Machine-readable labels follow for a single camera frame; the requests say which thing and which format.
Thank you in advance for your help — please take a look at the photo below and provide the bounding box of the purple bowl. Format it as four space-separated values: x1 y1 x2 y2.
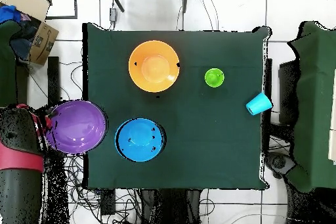
45 99 108 154

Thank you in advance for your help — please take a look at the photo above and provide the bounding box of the light blue bowl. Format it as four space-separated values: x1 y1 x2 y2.
114 118 167 162

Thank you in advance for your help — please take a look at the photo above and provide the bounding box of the light green cup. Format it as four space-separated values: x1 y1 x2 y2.
204 68 226 89

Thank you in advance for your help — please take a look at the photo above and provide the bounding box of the light blue cup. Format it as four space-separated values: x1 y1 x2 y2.
245 92 273 116

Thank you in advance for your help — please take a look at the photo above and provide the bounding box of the green cloth covered table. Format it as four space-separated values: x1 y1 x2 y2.
0 20 23 108
287 20 336 193

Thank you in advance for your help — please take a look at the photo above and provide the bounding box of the cardboard box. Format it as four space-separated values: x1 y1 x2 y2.
0 0 60 66

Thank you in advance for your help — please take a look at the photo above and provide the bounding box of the black floor box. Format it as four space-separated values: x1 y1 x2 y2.
100 189 116 215

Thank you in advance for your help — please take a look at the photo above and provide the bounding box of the blue cloth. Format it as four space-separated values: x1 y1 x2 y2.
0 5 22 24

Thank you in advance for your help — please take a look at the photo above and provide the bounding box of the large orange bowl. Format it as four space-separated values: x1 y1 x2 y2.
128 40 181 93

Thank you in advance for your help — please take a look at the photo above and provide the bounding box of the dark green tablecloth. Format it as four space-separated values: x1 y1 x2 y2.
81 22 271 190

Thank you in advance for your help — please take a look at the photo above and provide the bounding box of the black stool frame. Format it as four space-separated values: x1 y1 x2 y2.
15 56 62 109

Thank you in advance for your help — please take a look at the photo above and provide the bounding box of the thin black frame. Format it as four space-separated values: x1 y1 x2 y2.
39 0 79 20

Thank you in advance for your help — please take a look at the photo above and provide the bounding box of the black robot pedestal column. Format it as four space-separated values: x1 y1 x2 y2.
140 189 203 224

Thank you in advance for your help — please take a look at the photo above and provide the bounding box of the black pedestal base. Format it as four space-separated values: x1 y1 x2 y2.
263 151 297 180

